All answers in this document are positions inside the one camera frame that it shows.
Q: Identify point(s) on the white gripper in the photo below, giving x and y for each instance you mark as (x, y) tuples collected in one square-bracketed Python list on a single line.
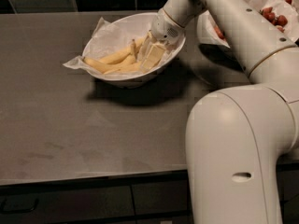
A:
[(163, 27)]

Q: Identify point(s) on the yellow banana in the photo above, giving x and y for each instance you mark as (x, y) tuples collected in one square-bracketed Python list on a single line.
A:
[(125, 68), (121, 54), (103, 67)]

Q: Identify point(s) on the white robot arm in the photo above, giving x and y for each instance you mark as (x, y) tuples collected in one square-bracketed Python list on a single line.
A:
[(235, 136)]

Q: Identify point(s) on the white paper liner in banana bowl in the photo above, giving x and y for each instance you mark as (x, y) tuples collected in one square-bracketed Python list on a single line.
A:
[(106, 38)]

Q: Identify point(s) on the white strawberry bowl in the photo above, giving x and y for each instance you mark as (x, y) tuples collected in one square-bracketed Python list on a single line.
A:
[(205, 31)]

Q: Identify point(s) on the white paper liner in strawberry bowl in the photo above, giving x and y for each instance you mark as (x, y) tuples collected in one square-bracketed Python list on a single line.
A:
[(280, 3)]

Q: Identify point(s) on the pile of red strawberries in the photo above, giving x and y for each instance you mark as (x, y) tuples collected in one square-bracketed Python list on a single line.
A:
[(280, 21)]

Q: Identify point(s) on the lower drawer with label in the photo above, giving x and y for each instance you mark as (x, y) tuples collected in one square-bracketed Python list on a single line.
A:
[(166, 220)]

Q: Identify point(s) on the right drawer with black handle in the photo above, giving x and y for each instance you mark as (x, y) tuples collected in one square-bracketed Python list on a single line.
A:
[(160, 197)]

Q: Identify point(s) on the drawer with black handle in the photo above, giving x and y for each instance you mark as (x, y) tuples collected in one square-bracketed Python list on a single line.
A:
[(160, 197), (66, 206)]

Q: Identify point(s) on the left drawer with black handle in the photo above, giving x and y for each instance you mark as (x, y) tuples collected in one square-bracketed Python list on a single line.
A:
[(66, 206)]

